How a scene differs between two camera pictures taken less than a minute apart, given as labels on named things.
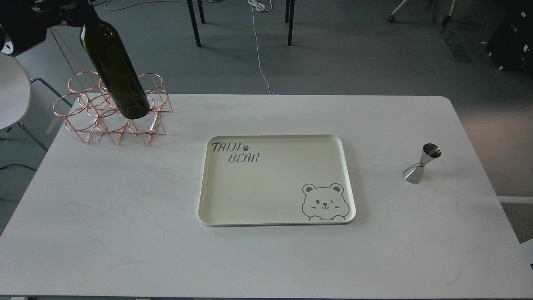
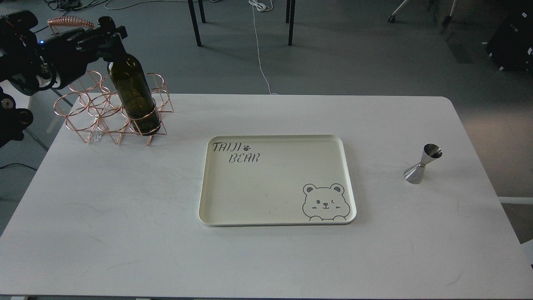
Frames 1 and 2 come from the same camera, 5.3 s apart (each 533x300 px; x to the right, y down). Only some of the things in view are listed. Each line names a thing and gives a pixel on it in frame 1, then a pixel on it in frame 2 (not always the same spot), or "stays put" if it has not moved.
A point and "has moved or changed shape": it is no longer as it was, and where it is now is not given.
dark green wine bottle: x=99 y=38 has moved or changed shape
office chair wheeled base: x=444 y=21 stays put
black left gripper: x=24 y=23 -> x=63 y=58
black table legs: x=200 y=4 stays put
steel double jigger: x=414 y=174 stays put
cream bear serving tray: x=275 y=181 stays put
